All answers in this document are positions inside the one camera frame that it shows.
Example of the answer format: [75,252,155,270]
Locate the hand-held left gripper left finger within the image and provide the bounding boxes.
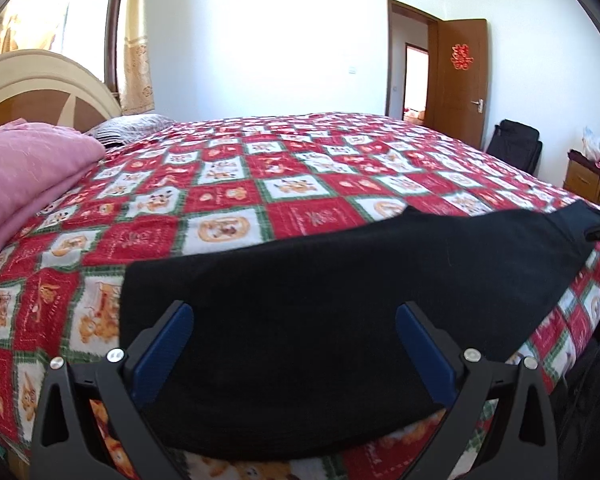
[30,301,196,480]

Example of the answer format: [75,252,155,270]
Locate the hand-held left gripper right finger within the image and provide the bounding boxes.
[395,301,561,480]

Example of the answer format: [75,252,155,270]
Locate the black pants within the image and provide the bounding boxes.
[120,199,600,461]

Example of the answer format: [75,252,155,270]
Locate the wooden cabinet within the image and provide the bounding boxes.
[562,149,600,208]

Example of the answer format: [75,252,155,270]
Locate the black bag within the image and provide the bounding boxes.
[486,120,543,177]

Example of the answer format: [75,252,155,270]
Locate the red printed blanket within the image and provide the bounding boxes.
[0,111,600,480]

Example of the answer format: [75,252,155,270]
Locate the brown wooden door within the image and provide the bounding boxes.
[426,19,488,150]

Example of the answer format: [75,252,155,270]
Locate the pink folded quilt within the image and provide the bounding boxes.
[0,119,107,262]

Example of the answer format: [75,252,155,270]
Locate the striped pillow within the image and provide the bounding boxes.
[87,114,176,148]

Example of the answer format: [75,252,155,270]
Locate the cream and wood headboard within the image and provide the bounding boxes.
[0,49,123,136]

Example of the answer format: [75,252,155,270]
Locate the narrow yellow curtain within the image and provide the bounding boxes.
[117,0,156,115]

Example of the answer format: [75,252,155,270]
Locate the window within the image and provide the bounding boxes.
[82,0,127,97]

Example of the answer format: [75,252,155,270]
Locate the wide yellow curtain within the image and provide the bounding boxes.
[0,0,71,63]

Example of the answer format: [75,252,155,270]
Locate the brown door frame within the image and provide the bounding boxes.
[386,0,441,121]

